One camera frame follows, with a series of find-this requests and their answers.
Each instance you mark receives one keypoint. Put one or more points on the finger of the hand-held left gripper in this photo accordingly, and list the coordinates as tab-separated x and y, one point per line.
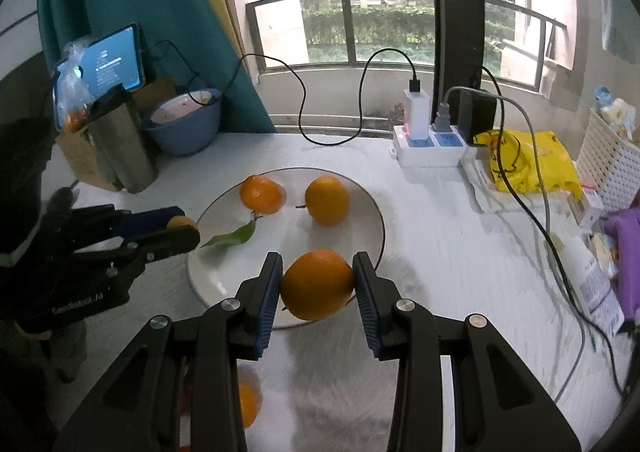
145	221
170	241

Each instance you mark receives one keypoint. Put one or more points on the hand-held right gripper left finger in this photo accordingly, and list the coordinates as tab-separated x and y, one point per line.
267	303

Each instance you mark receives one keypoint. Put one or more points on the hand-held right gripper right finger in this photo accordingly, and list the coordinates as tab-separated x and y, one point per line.
368	308

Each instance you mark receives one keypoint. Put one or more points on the small orange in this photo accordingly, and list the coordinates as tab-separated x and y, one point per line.
181	222

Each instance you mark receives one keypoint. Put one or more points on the large orange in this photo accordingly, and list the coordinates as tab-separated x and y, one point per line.
317	284

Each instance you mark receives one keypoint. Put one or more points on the white plate with dark rim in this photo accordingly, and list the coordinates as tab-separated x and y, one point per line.
295	242

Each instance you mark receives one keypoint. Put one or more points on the green leaf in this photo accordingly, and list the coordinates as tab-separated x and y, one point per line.
235	235

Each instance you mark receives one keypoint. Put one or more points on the stainless steel cup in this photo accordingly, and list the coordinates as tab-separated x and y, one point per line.
122	142

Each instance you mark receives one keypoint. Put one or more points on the cardboard box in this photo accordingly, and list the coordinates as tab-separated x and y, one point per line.
75	157

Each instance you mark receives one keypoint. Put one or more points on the blue bowl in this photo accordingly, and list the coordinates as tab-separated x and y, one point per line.
185	130

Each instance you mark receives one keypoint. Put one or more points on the flat tangerine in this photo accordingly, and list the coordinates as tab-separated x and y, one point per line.
261	193

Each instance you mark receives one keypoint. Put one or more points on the round orange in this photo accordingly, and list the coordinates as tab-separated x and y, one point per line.
327	199

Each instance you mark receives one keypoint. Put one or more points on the clear plastic bag of oranges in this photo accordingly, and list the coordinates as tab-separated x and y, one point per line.
72	102

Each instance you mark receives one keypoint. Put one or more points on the tablet with blue screen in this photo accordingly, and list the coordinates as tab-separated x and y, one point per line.
112	60

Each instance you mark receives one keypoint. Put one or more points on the white power strip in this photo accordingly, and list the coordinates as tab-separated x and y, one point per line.
425	152

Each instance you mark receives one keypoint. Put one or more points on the white charger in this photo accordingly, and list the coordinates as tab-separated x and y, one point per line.
417	112

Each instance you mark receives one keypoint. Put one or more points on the black power adapter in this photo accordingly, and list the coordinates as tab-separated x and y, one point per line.
475	115

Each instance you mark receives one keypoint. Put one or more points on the yellow plastic bag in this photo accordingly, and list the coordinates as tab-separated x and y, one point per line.
535	162

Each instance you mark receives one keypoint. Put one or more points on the white bottle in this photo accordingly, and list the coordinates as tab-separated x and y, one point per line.
590	277

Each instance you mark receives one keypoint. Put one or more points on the purple object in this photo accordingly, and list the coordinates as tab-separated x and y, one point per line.
627	252

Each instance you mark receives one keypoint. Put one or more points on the white plastic basket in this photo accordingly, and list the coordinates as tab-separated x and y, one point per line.
612	167

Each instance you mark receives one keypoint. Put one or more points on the balcony railing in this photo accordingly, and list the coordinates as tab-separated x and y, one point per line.
350	22

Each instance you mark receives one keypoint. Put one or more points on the packets in basket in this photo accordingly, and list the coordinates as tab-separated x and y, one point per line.
617	110

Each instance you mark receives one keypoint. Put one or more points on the black window frame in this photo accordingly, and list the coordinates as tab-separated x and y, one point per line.
457	22

